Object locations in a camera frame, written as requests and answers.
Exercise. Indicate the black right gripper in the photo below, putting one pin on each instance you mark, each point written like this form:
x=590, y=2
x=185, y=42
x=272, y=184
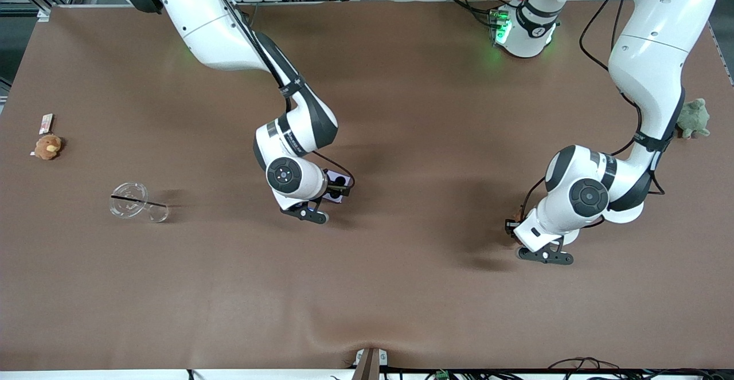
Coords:
x=338, y=184

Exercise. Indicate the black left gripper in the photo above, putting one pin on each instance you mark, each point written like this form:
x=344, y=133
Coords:
x=510, y=226

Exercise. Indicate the lavender flip phone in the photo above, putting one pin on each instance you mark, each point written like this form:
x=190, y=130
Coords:
x=338, y=173

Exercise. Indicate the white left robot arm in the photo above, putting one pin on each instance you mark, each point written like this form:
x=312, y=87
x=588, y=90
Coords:
x=648, y=53

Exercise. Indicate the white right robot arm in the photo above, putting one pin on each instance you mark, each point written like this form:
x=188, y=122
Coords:
x=212, y=24

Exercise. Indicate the clear plastic cup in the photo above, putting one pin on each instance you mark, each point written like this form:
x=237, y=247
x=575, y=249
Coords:
x=131, y=201

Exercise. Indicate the black straw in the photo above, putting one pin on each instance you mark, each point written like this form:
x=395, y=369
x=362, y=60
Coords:
x=129, y=199

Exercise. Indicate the green plush turtle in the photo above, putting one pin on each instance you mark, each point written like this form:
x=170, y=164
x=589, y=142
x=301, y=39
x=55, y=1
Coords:
x=695, y=117

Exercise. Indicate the brown plush toy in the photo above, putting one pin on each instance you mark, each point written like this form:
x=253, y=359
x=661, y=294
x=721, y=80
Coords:
x=47, y=147

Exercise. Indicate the small white red packet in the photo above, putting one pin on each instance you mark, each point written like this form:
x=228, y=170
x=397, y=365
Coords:
x=46, y=123

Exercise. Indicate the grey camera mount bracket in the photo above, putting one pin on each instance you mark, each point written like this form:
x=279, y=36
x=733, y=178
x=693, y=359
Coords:
x=370, y=365

